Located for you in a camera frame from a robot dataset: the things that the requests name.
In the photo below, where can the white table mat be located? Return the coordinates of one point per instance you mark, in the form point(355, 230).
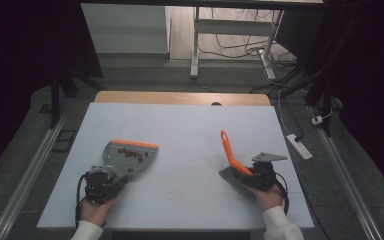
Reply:
point(186, 126)

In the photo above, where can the black stand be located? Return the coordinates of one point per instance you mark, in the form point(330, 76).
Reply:
point(60, 90)
point(323, 100)

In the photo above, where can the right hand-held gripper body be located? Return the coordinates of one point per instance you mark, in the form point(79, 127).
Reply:
point(263, 173)

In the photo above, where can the red crumb debris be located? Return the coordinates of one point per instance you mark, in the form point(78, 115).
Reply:
point(131, 154)

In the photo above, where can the person's left hand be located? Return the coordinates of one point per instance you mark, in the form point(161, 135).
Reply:
point(96, 211)

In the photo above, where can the small white adapter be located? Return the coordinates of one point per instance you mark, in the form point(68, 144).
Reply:
point(317, 120)

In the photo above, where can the white desk frame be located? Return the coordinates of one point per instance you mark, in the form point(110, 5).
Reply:
point(233, 27)

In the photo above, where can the white cabinet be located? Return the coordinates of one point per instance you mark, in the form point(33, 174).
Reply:
point(126, 28)

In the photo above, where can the white power strip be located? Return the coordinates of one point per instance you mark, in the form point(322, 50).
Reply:
point(299, 146)

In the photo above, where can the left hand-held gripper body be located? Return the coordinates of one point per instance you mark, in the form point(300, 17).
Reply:
point(100, 185)

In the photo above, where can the person's right hand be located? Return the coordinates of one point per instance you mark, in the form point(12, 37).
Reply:
point(270, 199)

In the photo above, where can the grey dustpan with orange edge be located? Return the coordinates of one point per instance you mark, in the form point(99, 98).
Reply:
point(126, 163)

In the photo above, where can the metal floor rail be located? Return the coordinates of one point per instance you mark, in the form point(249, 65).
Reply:
point(346, 180)
point(26, 176)

